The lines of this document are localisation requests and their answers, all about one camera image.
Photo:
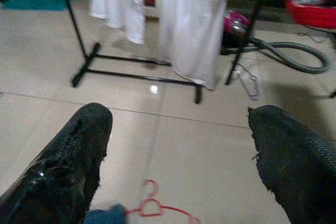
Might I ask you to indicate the red clothes hanger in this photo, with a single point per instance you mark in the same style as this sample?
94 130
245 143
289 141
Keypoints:
141 209

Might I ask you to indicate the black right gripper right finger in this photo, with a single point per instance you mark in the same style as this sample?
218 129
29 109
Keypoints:
296 166

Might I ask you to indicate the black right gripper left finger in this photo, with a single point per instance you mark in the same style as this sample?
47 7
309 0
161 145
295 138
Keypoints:
57 171

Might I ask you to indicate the teal bath mat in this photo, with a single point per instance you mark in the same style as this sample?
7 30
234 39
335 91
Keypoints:
34 1

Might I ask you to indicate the white glass-door cabinet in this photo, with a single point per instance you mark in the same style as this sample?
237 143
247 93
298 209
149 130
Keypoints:
151 14

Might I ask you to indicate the red plastic basket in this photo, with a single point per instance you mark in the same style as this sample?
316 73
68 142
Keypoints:
309 16

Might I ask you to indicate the blue cloth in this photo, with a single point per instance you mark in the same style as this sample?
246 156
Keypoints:
105 216

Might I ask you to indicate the pale purple clothes hanger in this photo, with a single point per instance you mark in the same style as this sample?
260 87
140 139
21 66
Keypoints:
239 75

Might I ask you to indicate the magenta vacuum cleaner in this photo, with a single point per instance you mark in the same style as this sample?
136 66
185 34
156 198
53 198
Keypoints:
235 24

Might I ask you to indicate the black metal clothes rack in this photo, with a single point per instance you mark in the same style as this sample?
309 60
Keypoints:
85 66

